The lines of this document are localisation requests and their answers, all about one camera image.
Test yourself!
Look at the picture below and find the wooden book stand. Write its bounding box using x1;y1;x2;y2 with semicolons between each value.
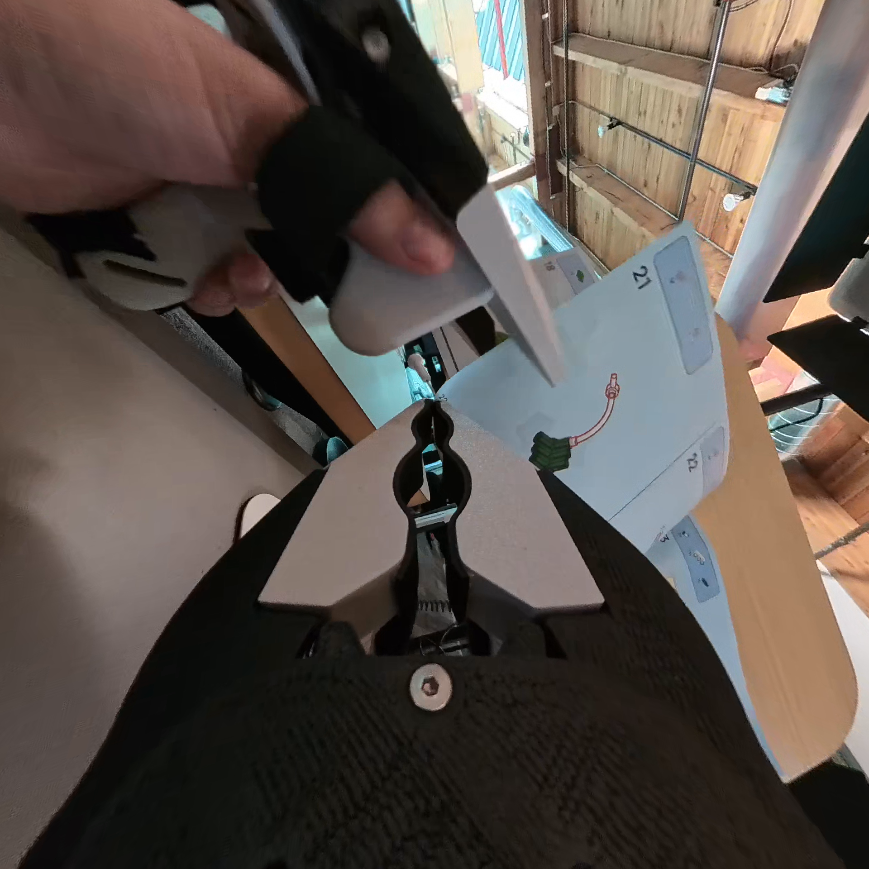
234;315;859;785

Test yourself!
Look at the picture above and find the black studio light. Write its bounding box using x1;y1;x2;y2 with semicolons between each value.
762;159;869;415

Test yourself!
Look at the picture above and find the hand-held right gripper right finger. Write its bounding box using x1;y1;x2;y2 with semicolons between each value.
434;401;605;656

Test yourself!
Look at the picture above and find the person's left hand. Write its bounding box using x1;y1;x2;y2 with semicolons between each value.
0;0;457;318

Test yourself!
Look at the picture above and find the white round column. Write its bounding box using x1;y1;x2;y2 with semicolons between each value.
716;0;869;340

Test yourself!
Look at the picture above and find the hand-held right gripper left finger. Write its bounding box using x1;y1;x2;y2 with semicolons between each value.
258;401;435;656

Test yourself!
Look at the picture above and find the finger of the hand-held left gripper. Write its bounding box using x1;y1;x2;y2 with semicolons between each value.
455;183;570;389

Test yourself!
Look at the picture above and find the instruction booklet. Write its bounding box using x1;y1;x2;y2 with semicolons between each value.
438;220;731;605

